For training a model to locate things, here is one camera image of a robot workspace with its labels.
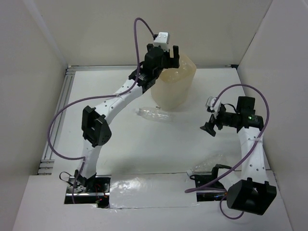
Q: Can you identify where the clear plastic bottle white cap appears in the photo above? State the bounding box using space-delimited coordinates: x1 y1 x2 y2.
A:
135 107 175 123

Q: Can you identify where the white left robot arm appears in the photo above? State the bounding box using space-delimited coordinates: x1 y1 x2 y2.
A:
74 44 180 192

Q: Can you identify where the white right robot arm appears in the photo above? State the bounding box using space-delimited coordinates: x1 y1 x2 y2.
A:
206 96 277 216

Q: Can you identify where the beige plastic bin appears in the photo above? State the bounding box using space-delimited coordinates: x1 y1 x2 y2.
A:
151 53 196 111

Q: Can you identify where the clear bottle near right base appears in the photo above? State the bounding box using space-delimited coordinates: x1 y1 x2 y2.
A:
186 154 230 177

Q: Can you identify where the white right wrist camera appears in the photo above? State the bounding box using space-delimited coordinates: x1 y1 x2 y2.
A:
205 97 221 118

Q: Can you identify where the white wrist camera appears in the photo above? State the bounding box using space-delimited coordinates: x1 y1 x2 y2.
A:
205 97 221 118
153 32 170 52

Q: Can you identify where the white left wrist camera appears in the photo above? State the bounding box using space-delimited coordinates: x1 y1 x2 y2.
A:
153 32 170 52

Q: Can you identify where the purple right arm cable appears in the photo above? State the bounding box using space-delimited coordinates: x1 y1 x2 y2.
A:
184 84 270 219

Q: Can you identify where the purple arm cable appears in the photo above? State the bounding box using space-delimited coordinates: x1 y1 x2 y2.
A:
47 17 156 205
184 84 270 219

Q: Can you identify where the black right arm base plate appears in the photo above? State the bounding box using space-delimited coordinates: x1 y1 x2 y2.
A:
190 174 226 190

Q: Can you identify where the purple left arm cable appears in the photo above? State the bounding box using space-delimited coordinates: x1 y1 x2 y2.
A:
47 17 156 205

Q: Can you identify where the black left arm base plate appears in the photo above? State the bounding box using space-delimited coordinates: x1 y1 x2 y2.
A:
74 176 111 196

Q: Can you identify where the aluminium frame rail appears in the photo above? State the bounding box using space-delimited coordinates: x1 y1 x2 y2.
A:
38 66 244 176

